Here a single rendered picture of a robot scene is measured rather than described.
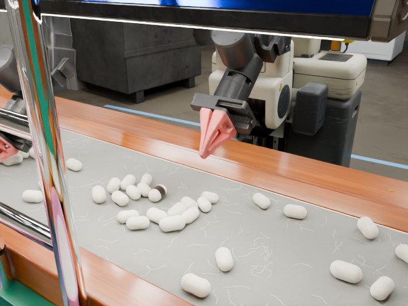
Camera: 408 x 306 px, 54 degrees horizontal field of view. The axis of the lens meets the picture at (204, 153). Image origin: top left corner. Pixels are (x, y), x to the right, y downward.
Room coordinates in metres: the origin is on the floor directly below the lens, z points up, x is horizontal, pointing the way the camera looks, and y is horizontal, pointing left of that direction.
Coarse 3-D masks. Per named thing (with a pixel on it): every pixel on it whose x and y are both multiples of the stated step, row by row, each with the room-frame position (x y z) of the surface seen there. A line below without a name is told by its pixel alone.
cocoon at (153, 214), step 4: (152, 208) 0.51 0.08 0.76; (156, 208) 0.51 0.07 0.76; (148, 212) 0.51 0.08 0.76; (152, 212) 0.50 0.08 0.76; (156, 212) 0.50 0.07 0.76; (160, 212) 0.50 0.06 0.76; (164, 212) 0.50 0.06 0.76; (148, 216) 0.50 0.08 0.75; (152, 216) 0.50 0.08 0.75; (156, 216) 0.50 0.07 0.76; (160, 216) 0.49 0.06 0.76; (164, 216) 0.50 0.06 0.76; (152, 220) 0.50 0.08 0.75; (156, 220) 0.49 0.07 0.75
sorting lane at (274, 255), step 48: (96, 144) 0.80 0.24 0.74; (0, 192) 0.59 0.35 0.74; (192, 192) 0.59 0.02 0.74; (240, 192) 0.59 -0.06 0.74; (96, 240) 0.46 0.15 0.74; (144, 240) 0.46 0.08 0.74; (192, 240) 0.46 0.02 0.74; (240, 240) 0.46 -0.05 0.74; (288, 240) 0.46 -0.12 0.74; (336, 240) 0.46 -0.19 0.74; (384, 240) 0.46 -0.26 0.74; (240, 288) 0.37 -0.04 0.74; (288, 288) 0.37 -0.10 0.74; (336, 288) 0.37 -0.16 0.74
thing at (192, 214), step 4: (192, 208) 0.51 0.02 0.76; (196, 208) 0.51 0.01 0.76; (184, 212) 0.50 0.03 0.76; (188, 212) 0.50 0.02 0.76; (192, 212) 0.50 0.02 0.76; (196, 212) 0.51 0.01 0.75; (184, 216) 0.50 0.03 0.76; (188, 216) 0.50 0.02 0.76; (192, 216) 0.50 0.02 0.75; (196, 216) 0.51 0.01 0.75; (188, 220) 0.49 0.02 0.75; (192, 220) 0.50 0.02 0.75
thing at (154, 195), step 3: (162, 186) 0.58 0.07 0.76; (153, 189) 0.57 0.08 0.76; (156, 189) 0.57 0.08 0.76; (165, 189) 0.58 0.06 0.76; (150, 192) 0.56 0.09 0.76; (153, 192) 0.56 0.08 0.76; (156, 192) 0.56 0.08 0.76; (159, 192) 0.56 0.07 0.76; (150, 195) 0.56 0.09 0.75; (153, 195) 0.56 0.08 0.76; (156, 195) 0.56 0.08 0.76; (159, 195) 0.56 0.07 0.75; (150, 198) 0.56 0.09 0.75; (153, 198) 0.56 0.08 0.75; (156, 198) 0.56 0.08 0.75; (159, 198) 0.56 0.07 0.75; (153, 201) 0.56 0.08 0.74; (156, 201) 0.56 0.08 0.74
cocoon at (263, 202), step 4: (256, 196) 0.55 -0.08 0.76; (260, 196) 0.55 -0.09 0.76; (264, 196) 0.55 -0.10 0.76; (256, 200) 0.55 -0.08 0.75; (260, 200) 0.54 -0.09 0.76; (264, 200) 0.54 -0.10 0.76; (268, 200) 0.54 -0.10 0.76; (256, 204) 0.55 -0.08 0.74; (260, 204) 0.54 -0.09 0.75; (264, 204) 0.54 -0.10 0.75; (268, 204) 0.54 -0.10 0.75; (264, 208) 0.54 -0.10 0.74
